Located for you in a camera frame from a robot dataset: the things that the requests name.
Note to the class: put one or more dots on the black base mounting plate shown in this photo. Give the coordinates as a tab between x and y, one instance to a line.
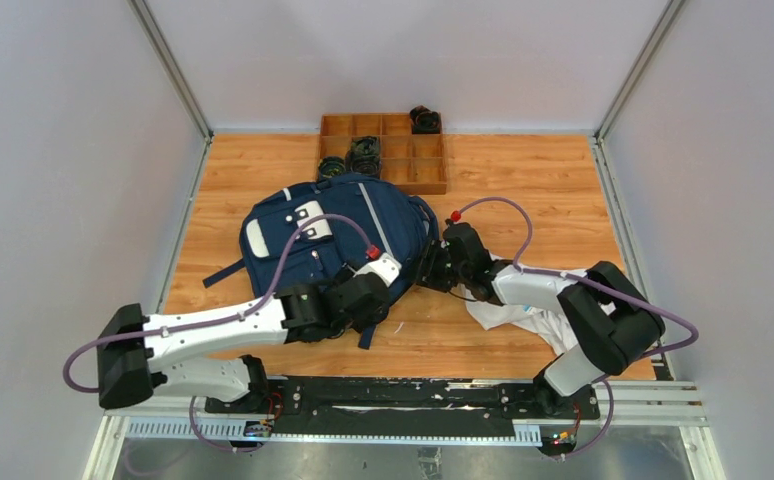
407	406

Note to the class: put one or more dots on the wooden compartment tray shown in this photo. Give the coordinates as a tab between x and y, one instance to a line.
414	162

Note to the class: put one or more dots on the black rolled belt middle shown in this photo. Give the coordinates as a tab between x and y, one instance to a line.
364	156

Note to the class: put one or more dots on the white cloth garment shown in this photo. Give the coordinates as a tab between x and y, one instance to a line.
553	328

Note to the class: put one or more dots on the navy blue backpack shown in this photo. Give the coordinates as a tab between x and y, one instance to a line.
305	233

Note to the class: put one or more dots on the black rolled belt left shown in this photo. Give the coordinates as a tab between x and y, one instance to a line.
331	166

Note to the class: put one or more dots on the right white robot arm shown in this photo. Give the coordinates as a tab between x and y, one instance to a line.
596	321

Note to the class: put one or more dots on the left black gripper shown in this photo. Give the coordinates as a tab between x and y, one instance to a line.
374	291

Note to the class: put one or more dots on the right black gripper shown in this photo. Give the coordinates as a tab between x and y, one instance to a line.
431	279

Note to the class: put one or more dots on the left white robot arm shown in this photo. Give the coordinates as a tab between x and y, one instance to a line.
142	356

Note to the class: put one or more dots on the aluminium frame rail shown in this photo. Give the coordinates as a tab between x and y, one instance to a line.
650	404

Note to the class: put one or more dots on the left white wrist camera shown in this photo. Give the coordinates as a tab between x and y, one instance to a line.
385	267

